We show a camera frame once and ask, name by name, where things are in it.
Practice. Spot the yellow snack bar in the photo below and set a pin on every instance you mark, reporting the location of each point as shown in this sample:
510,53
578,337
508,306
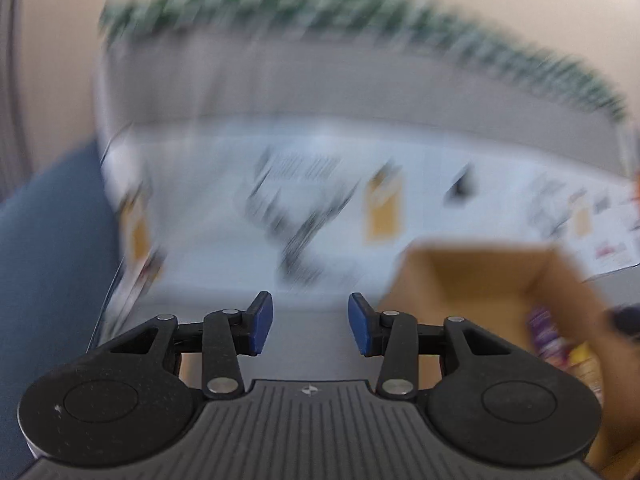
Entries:
585,365

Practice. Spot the grey deer printed cloth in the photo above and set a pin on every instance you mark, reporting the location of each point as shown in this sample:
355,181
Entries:
300,85

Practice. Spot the green checked cloth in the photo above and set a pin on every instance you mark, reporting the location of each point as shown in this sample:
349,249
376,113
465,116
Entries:
350,10

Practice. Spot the purple cartoon snack packet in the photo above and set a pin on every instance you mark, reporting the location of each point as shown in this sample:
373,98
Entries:
545,332

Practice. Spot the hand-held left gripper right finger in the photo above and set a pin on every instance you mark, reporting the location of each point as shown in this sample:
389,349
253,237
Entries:
360,325

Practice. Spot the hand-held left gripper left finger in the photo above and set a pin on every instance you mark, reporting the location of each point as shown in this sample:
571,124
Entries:
261,322

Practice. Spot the cardboard box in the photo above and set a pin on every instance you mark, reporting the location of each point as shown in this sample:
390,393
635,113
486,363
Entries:
475,280

